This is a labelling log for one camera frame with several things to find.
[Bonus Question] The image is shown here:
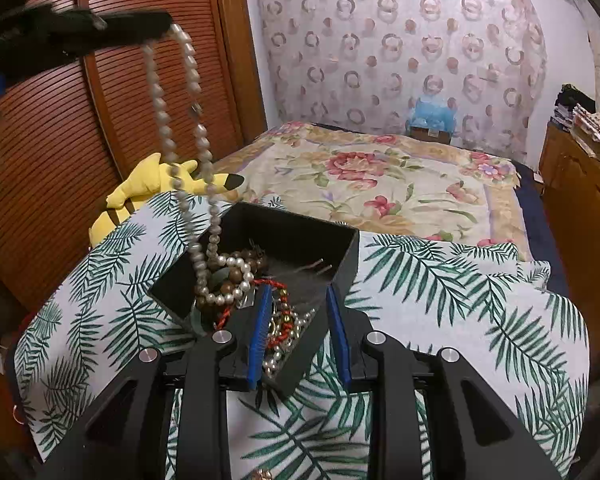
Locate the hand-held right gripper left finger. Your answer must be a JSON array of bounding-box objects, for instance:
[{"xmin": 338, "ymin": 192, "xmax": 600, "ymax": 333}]
[{"xmin": 40, "ymin": 282, "xmax": 276, "ymax": 480}]

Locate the brown wooden bead bracelet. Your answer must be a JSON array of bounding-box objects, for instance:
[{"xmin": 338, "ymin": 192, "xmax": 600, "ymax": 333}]
[{"xmin": 222, "ymin": 255, "xmax": 271, "ymax": 292}]

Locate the navy bed sheet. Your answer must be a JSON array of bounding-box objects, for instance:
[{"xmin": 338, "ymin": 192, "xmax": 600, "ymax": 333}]
[{"xmin": 510, "ymin": 160, "xmax": 577, "ymax": 297}]

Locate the floral bed blanket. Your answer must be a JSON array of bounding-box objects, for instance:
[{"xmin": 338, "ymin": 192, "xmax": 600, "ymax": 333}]
[{"xmin": 212, "ymin": 121, "xmax": 532, "ymax": 262}]

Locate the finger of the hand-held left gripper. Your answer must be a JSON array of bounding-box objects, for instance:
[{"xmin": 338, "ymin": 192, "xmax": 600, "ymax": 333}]
[{"xmin": 47, "ymin": 6, "xmax": 174, "ymax": 45}]

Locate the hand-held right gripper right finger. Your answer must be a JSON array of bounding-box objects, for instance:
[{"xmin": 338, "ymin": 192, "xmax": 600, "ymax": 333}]
[{"xmin": 325, "ymin": 282, "xmax": 566, "ymax": 480}]

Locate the wooden louvered wardrobe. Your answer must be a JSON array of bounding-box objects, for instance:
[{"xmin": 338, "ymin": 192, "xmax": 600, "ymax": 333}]
[{"xmin": 0, "ymin": 0, "xmax": 269, "ymax": 312}]

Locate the blue plastic bag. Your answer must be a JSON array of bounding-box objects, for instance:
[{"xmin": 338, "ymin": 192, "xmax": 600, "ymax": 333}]
[{"xmin": 407, "ymin": 95, "xmax": 457, "ymax": 134}]

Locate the pile of dark clothes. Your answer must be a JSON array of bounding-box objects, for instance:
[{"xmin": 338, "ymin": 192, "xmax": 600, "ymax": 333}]
[{"xmin": 552, "ymin": 84, "xmax": 599, "ymax": 127}]

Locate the brown cardboard box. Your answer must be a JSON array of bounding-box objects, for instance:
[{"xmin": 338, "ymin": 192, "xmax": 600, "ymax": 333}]
[{"xmin": 410, "ymin": 127, "xmax": 454, "ymax": 145}]

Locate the leaf-print tablecloth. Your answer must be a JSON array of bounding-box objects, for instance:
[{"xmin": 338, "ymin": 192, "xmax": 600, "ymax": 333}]
[{"xmin": 12, "ymin": 192, "xmax": 592, "ymax": 480}]

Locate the black square box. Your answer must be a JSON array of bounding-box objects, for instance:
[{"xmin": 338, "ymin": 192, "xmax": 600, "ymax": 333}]
[{"xmin": 147, "ymin": 202, "xmax": 360, "ymax": 396}]

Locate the stack of folded patterned cloths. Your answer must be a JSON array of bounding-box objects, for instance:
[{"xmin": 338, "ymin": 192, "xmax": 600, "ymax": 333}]
[{"xmin": 572, "ymin": 102, "xmax": 600, "ymax": 152}]

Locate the metal bead bracelet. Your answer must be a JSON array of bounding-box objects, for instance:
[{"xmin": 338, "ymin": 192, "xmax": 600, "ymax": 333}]
[{"xmin": 262, "ymin": 305, "xmax": 317, "ymax": 379}]

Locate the yellow plush toy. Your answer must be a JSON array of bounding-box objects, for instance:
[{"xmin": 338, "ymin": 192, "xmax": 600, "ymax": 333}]
[{"xmin": 89, "ymin": 154, "xmax": 245, "ymax": 251}]

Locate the wooden sideboard cabinet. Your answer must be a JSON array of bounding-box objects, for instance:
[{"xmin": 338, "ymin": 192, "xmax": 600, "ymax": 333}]
[{"xmin": 537, "ymin": 120, "xmax": 600, "ymax": 352}]

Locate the circle-pattern sheer curtain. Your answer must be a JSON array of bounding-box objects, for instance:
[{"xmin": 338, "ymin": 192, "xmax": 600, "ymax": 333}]
[{"xmin": 245, "ymin": 0, "xmax": 549, "ymax": 161}]

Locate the red cord bracelet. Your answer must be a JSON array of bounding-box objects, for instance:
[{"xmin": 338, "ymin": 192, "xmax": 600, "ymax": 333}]
[{"xmin": 215, "ymin": 280, "xmax": 301, "ymax": 347}]

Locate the white pearl necklace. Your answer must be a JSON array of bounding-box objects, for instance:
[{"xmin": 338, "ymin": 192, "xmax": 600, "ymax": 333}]
[{"xmin": 140, "ymin": 22, "xmax": 261, "ymax": 308}]

